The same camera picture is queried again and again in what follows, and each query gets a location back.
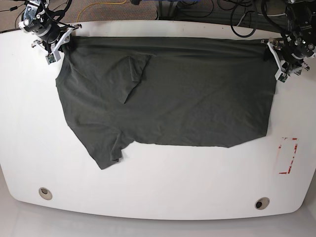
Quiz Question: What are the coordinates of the table grommet hole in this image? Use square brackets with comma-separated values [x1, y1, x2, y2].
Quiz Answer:
[39, 188, 52, 200]
[255, 197, 270, 210]

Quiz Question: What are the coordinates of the right table grommet hole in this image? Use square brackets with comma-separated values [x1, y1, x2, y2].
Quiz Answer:
[255, 197, 270, 210]

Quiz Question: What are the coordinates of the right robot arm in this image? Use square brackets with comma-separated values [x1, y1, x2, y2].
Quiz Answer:
[18, 0, 82, 64]

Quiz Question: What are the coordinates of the left table grommet hole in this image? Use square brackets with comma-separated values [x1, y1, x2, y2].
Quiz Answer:
[39, 188, 52, 200]

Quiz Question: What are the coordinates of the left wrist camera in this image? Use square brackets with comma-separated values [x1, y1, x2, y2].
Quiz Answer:
[277, 73, 288, 83]

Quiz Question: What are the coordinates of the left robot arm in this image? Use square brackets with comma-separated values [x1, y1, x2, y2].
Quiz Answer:
[261, 0, 316, 82]

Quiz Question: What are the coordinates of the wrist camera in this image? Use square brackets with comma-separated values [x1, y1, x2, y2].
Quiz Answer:
[45, 52, 61, 65]
[277, 73, 288, 83]

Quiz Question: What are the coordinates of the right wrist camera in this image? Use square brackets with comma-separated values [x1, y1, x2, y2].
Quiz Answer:
[45, 52, 61, 65]

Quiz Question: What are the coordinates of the yellow cable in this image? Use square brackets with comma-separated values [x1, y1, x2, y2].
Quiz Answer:
[76, 0, 127, 23]

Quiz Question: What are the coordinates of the red tape rectangle marking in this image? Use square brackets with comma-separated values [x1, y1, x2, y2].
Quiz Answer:
[276, 137, 299, 174]

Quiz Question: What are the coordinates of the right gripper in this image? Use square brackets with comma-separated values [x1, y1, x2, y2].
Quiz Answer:
[31, 23, 82, 55]

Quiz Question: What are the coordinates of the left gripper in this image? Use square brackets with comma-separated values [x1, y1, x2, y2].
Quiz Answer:
[261, 37, 311, 78]

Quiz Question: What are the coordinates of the dark grey t-shirt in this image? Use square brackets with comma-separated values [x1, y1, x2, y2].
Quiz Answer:
[56, 37, 277, 169]

